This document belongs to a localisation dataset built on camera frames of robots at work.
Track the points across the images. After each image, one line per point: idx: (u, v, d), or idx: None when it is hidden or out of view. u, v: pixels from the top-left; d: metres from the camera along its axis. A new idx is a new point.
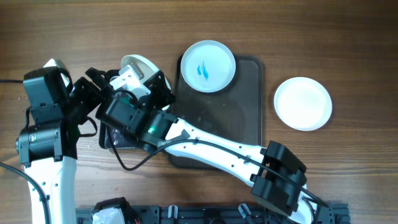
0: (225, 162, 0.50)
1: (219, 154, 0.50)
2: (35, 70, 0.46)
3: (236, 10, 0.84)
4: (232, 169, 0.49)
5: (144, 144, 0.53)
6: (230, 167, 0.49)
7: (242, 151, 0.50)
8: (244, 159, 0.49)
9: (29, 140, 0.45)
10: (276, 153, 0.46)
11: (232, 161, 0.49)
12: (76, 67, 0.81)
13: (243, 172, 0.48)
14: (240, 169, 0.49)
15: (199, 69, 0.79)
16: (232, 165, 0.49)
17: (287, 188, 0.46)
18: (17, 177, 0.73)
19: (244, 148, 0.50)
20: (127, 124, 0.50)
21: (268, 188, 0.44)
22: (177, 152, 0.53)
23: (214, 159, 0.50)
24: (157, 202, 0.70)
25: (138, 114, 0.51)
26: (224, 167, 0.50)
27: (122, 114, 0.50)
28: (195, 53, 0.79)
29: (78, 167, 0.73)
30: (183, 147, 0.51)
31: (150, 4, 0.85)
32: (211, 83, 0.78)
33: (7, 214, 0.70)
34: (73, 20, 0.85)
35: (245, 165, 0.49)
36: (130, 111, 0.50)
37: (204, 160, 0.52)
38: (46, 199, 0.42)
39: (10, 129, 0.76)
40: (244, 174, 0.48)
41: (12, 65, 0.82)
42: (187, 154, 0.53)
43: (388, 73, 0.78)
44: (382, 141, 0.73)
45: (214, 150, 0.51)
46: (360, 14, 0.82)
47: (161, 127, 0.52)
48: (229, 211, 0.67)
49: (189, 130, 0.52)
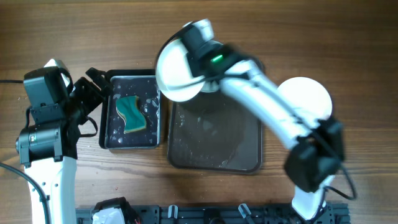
0: (277, 114, 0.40)
1: (272, 104, 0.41)
2: (35, 71, 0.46)
3: (236, 10, 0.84)
4: (280, 123, 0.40)
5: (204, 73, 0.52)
6: (280, 121, 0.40)
7: (300, 112, 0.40)
8: (296, 118, 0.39)
9: (30, 140, 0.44)
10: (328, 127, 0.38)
11: (285, 115, 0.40)
12: (76, 67, 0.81)
13: (286, 127, 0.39)
14: (287, 126, 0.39)
15: None
16: (282, 120, 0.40)
17: (323, 163, 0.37)
18: (17, 177, 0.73)
19: (302, 111, 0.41)
20: (194, 48, 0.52)
21: (301, 151, 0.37)
22: (234, 91, 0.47)
23: (267, 107, 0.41)
24: (157, 202, 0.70)
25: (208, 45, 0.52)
26: (273, 119, 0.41)
27: (197, 38, 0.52)
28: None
29: (78, 167, 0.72)
30: (241, 85, 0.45)
31: (150, 4, 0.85)
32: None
33: (7, 214, 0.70)
34: (73, 20, 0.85)
35: (294, 125, 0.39)
36: (201, 38, 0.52)
37: (253, 107, 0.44)
38: (45, 200, 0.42)
39: (10, 129, 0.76)
40: (288, 129, 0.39)
41: (12, 65, 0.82)
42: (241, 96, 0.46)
43: (388, 73, 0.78)
44: (382, 141, 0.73)
45: (269, 100, 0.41)
46: (360, 14, 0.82)
47: (227, 61, 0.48)
48: (229, 211, 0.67)
49: (254, 74, 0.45)
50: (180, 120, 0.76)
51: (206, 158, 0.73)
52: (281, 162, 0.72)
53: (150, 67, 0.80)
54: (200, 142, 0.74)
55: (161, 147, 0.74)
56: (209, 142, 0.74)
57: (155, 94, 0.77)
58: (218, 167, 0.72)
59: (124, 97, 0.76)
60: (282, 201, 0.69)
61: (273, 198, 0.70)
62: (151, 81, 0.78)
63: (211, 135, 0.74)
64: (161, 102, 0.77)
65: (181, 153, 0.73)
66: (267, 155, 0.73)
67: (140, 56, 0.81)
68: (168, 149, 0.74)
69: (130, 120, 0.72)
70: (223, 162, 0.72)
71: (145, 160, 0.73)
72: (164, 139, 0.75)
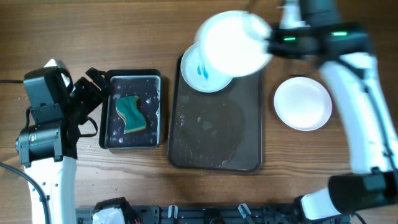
0: (370, 135, 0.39)
1: (372, 121, 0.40)
2: (35, 71, 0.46)
3: (236, 10, 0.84)
4: (366, 143, 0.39)
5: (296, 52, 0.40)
6: (368, 142, 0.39)
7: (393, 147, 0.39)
8: (385, 150, 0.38)
9: (30, 140, 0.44)
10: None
11: (379, 143, 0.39)
12: (76, 67, 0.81)
13: (369, 152, 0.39)
14: (372, 152, 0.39)
15: (199, 68, 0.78)
16: (370, 143, 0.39)
17: (371, 185, 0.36)
18: (18, 177, 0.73)
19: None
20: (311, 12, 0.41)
21: (371, 185, 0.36)
22: (336, 79, 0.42)
23: (366, 125, 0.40)
24: (157, 202, 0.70)
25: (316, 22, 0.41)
26: (363, 137, 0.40)
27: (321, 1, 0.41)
28: (196, 53, 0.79)
29: (78, 167, 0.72)
30: (347, 79, 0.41)
31: (150, 4, 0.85)
32: (211, 84, 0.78)
33: (7, 214, 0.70)
34: (73, 20, 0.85)
35: (380, 155, 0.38)
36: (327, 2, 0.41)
37: (352, 124, 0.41)
38: (45, 200, 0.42)
39: (10, 129, 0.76)
40: (372, 157, 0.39)
41: (12, 65, 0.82)
42: (349, 108, 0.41)
43: (388, 73, 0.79)
44: None
45: (372, 116, 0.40)
46: (360, 14, 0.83)
47: (349, 42, 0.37)
48: (229, 211, 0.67)
49: (369, 86, 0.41)
50: (180, 120, 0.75)
51: (206, 158, 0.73)
52: (280, 162, 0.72)
53: (150, 67, 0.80)
54: (200, 142, 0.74)
55: (161, 148, 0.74)
56: (209, 142, 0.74)
57: (155, 94, 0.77)
58: (218, 167, 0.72)
59: (124, 97, 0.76)
60: (282, 200, 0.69)
61: (273, 198, 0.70)
62: (151, 81, 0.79)
63: (211, 135, 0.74)
64: (161, 102, 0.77)
65: (181, 153, 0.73)
66: (267, 155, 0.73)
67: (140, 56, 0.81)
68: (168, 149, 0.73)
69: (130, 120, 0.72)
70: (223, 162, 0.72)
71: (145, 160, 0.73)
72: (164, 139, 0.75)
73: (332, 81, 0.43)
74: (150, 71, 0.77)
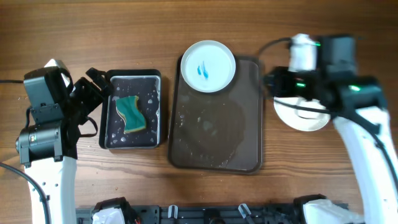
0: (380, 183, 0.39)
1: (379, 171, 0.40)
2: (36, 71, 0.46)
3: (236, 10, 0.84)
4: (379, 200, 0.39)
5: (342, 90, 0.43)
6: (380, 199, 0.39)
7: (388, 205, 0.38)
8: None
9: (30, 140, 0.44)
10: None
11: (392, 198, 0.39)
12: (76, 67, 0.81)
13: (383, 203, 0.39)
14: (387, 203, 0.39)
15: (199, 68, 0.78)
16: (385, 200, 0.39)
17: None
18: (17, 177, 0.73)
19: (390, 201, 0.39)
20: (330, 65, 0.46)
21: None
22: (352, 139, 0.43)
23: (375, 172, 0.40)
24: (157, 202, 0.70)
25: (348, 65, 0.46)
26: (372, 189, 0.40)
27: (344, 52, 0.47)
28: (196, 53, 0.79)
29: (78, 167, 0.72)
30: (362, 136, 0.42)
31: (149, 4, 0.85)
32: (211, 84, 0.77)
33: (7, 214, 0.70)
34: (73, 20, 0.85)
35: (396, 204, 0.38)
36: (341, 68, 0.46)
37: (360, 166, 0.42)
38: (46, 199, 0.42)
39: (10, 129, 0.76)
40: (384, 205, 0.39)
41: (12, 65, 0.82)
42: (353, 144, 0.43)
43: (388, 73, 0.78)
44: None
45: (382, 165, 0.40)
46: (360, 14, 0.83)
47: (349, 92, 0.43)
48: (229, 211, 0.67)
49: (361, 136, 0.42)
50: (180, 120, 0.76)
51: (206, 158, 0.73)
52: (280, 162, 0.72)
53: (150, 67, 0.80)
54: (200, 142, 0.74)
55: (161, 148, 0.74)
56: (208, 143, 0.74)
57: (155, 94, 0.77)
58: (219, 167, 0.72)
59: (124, 97, 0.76)
60: (282, 200, 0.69)
61: (273, 198, 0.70)
62: (151, 81, 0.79)
63: (211, 136, 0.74)
64: (161, 102, 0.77)
65: (181, 153, 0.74)
66: (267, 155, 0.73)
67: (140, 56, 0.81)
68: (168, 149, 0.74)
69: (130, 120, 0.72)
70: (223, 162, 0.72)
71: (145, 160, 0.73)
72: (164, 139, 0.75)
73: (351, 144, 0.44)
74: (150, 71, 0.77)
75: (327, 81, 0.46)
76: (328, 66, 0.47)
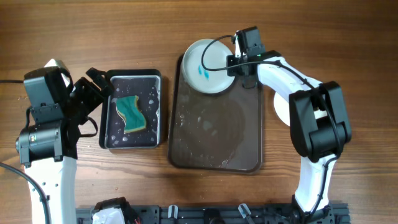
0: (286, 79, 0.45)
1: (282, 76, 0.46)
2: (36, 71, 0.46)
3: (236, 10, 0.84)
4: (290, 87, 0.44)
5: (268, 56, 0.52)
6: (288, 84, 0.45)
7: (295, 87, 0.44)
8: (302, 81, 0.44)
9: (30, 140, 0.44)
10: (305, 106, 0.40)
11: (295, 82, 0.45)
12: (76, 67, 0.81)
13: (292, 88, 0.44)
14: (293, 86, 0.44)
15: (199, 68, 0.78)
16: (291, 84, 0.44)
17: (306, 112, 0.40)
18: (18, 177, 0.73)
19: (295, 84, 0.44)
20: (245, 50, 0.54)
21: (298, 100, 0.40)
22: (267, 77, 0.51)
23: (280, 77, 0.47)
24: (157, 202, 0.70)
25: (260, 46, 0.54)
26: (283, 86, 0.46)
27: (252, 37, 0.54)
28: (197, 52, 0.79)
29: (78, 167, 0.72)
30: (268, 67, 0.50)
31: (150, 4, 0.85)
32: (211, 84, 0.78)
33: (7, 214, 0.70)
34: (73, 20, 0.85)
35: (298, 86, 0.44)
36: (255, 47, 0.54)
37: (277, 86, 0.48)
38: (45, 199, 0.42)
39: (10, 129, 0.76)
40: (293, 87, 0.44)
41: (12, 65, 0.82)
42: (269, 79, 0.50)
43: (388, 72, 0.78)
44: (382, 141, 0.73)
45: (284, 72, 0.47)
46: (359, 14, 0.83)
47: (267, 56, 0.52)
48: (229, 211, 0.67)
49: (267, 67, 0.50)
50: (180, 120, 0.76)
51: (206, 158, 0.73)
52: (280, 162, 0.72)
53: (150, 67, 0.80)
54: (200, 142, 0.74)
55: (161, 148, 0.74)
56: (208, 142, 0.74)
57: (155, 94, 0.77)
58: (219, 167, 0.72)
59: (123, 97, 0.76)
60: (282, 200, 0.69)
61: (273, 198, 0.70)
62: (151, 81, 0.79)
63: (211, 135, 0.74)
64: (161, 102, 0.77)
65: (181, 153, 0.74)
66: (267, 155, 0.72)
67: (140, 56, 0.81)
68: (168, 149, 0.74)
69: (130, 120, 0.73)
70: (223, 162, 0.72)
71: (145, 160, 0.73)
72: (164, 138, 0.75)
73: (269, 83, 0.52)
74: (150, 71, 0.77)
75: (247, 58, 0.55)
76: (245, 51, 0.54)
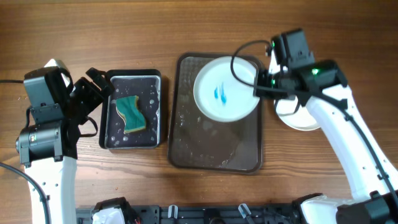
0: (359, 158, 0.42)
1: (355, 145, 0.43)
2: (36, 71, 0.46)
3: (236, 10, 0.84)
4: (359, 170, 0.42)
5: (324, 76, 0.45)
6: (360, 167, 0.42)
7: (366, 173, 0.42)
8: (379, 170, 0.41)
9: (30, 140, 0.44)
10: (379, 216, 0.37)
11: (369, 165, 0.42)
12: (76, 67, 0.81)
13: (364, 170, 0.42)
14: (366, 170, 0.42)
15: (216, 92, 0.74)
16: (362, 168, 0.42)
17: (377, 213, 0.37)
18: (18, 177, 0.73)
19: (367, 168, 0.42)
20: (290, 58, 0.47)
21: (372, 204, 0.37)
22: (321, 117, 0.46)
23: (349, 142, 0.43)
24: (157, 202, 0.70)
25: (307, 56, 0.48)
26: (352, 160, 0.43)
27: (300, 45, 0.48)
28: (213, 72, 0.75)
29: (78, 167, 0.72)
30: (332, 113, 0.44)
31: (150, 4, 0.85)
32: (227, 109, 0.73)
33: (7, 214, 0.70)
34: (73, 20, 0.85)
35: (375, 175, 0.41)
36: (301, 56, 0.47)
37: (336, 139, 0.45)
38: (45, 199, 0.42)
39: (10, 129, 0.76)
40: (362, 173, 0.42)
41: (12, 65, 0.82)
42: (328, 126, 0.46)
43: (388, 73, 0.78)
44: (382, 141, 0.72)
45: (358, 139, 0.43)
46: (359, 15, 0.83)
47: (324, 78, 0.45)
48: (229, 211, 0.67)
49: (330, 113, 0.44)
50: (180, 120, 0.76)
51: (206, 158, 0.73)
52: (281, 162, 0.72)
53: (150, 67, 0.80)
54: (200, 142, 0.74)
55: (161, 148, 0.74)
56: (208, 143, 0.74)
57: (155, 94, 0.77)
58: (219, 167, 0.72)
59: (123, 97, 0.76)
60: (282, 200, 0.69)
61: (273, 198, 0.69)
62: (151, 81, 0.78)
63: (211, 136, 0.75)
64: (161, 102, 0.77)
65: (181, 153, 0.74)
66: (267, 155, 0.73)
67: (140, 56, 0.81)
68: (168, 149, 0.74)
69: (130, 120, 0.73)
70: (223, 162, 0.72)
71: (145, 160, 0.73)
72: (164, 138, 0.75)
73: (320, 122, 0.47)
74: (150, 71, 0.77)
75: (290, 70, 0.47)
76: (287, 61, 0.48)
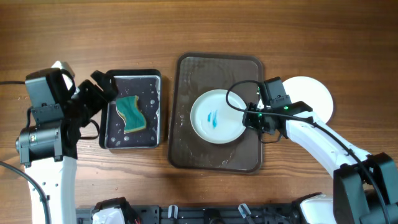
0: (326, 148, 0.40)
1: (323, 142, 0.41)
2: (38, 71, 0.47)
3: (236, 10, 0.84)
4: (331, 156, 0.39)
5: (295, 111, 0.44)
6: (329, 153, 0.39)
7: (335, 158, 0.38)
8: (346, 151, 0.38)
9: (30, 140, 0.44)
10: (352, 183, 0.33)
11: (337, 150, 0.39)
12: (76, 67, 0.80)
13: (334, 160, 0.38)
14: (336, 158, 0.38)
15: (209, 117, 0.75)
16: (333, 154, 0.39)
17: (351, 183, 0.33)
18: (18, 177, 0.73)
19: (336, 152, 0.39)
20: (268, 102, 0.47)
21: (342, 173, 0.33)
22: (294, 133, 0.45)
23: (318, 141, 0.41)
24: (157, 202, 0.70)
25: (285, 98, 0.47)
26: (324, 153, 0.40)
27: (277, 89, 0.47)
28: (206, 102, 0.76)
29: (78, 167, 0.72)
30: (300, 125, 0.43)
31: (150, 4, 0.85)
32: (219, 134, 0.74)
33: (7, 214, 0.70)
34: (73, 20, 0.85)
35: (345, 157, 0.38)
36: (280, 99, 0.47)
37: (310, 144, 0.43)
38: (45, 199, 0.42)
39: (10, 129, 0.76)
40: (334, 157, 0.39)
41: (12, 65, 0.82)
42: (300, 137, 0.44)
43: (388, 73, 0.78)
44: (382, 141, 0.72)
45: (324, 135, 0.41)
46: (359, 15, 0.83)
47: (295, 111, 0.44)
48: (229, 211, 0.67)
49: (298, 125, 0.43)
50: (180, 120, 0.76)
51: (206, 158, 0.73)
52: (281, 162, 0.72)
53: (150, 67, 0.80)
54: (200, 142, 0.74)
55: (161, 148, 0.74)
56: (208, 143, 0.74)
57: (155, 94, 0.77)
58: (219, 167, 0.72)
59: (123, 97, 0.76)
60: (282, 200, 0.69)
61: (273, 198, 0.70)
62: (152, 81, 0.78)
63: None
64: (161, 102, 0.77)
65: (181, 153, 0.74)
66: (267, 155, 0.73)
67: (140, 56, 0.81)
68: (168, 149, 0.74)
69: (130, 120, 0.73)
70: (223, 162, 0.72)
71: (145, 160, 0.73)
72: (164, 139, 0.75)
73: (296, 139, 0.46)
74: (150, 71, 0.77)
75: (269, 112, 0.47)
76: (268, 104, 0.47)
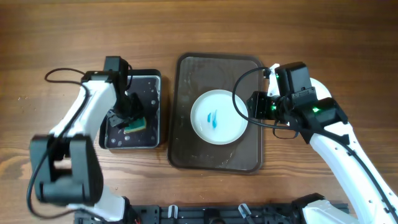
0: (364, 193, 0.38)
1: (361, 181, 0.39)
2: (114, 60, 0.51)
3: (236, 10, 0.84)
4: (365, 203, 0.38)
5: (328, 115, 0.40)
6: (365, 201, 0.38)
7: (371, 209, 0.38)
8: (387, 206, 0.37)
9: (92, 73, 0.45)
10: None
11: (376, 199, 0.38)
12: (76, 68, 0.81)
13: (371, 210, 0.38)
14: (374, 209, 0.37)
15: (210, 119, 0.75)
16: (369, 202, 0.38)
17: None
18: (18, 177, 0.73)
19: (374, 202, 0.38)
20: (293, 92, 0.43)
21: None
22: (324, 154, 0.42)
23: (356, 180, 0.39)
24: (157, 202, 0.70)
25: (310, 91, 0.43)
26: (357, 195, 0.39)
27: (302, 79, 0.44)
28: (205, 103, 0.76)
29: None
30: (334, 148, 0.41)
31: (150, 4, 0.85)
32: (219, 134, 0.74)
33: (7, 214, 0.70)
34: (74, 20, 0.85)
35: (383, 211, 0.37)
36: (305, 92, 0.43)
37: (341, 173, 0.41)
38: (89, 96, 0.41)
39: (10, 129, 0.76)
40: (369, 207, 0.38)
41: (12, 65, 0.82)
42: (332, 160, 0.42)
43: (388, 73, 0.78)
44: (382, 141, 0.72)
45: (362, 173, 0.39)
46: (359, 15, 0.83)
47: (328, 117, 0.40)
48: (229, 211, 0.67)
49: (333, 149, 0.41)
50: (180, 120, 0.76)
51: (206, 158, 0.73)
52: (281, 162, 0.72)
53: (150, 67, 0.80)
54: (200, 142, 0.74)
55: (161, 148, 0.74)
56: (208, 142, 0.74)
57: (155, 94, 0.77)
58: (219, 167, 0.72)
59: None
60: (282, 200, 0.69)
61: (272, 198, 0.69)
62: (152, 82, 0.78)
63: None
64: (161, 102, 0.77)
65: (181, 153, 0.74)
66: (267, 155, 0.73)
67: (140, 56, 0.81)
68: (168, 149, 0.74)
69: None
70: (224, 161, 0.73)
71: (145, 160, 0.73)
72: (164, 138, 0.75)
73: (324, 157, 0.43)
74: (150, 71, 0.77)
75: (291, 106, 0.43)
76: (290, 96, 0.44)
